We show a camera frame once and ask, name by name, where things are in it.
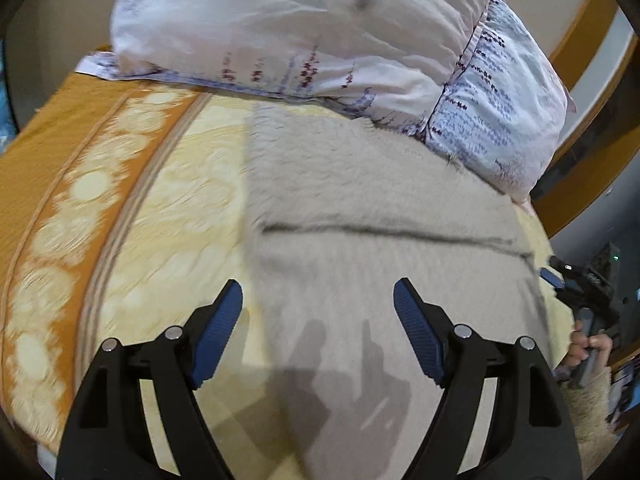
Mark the yellow orange patterned bedsheet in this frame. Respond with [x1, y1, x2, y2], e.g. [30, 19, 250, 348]
[0, 44, 582, 480]

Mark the wooden bed headboard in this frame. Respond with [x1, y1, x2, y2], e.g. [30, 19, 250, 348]
[533, 0, 639, 237]

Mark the person's right hand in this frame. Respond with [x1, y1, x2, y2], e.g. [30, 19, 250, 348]
[562, 321, 613, 374]

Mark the fuzzy beige sleeve forearm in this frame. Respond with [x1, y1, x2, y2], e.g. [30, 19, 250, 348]
[561, 367, 616, 479]

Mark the beige cable-knit sweater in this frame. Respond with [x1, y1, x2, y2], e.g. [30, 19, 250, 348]
[245, 102, 556, 479]

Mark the floral white pillow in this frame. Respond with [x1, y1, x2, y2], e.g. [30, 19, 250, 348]
[77, 0, 575, 202]

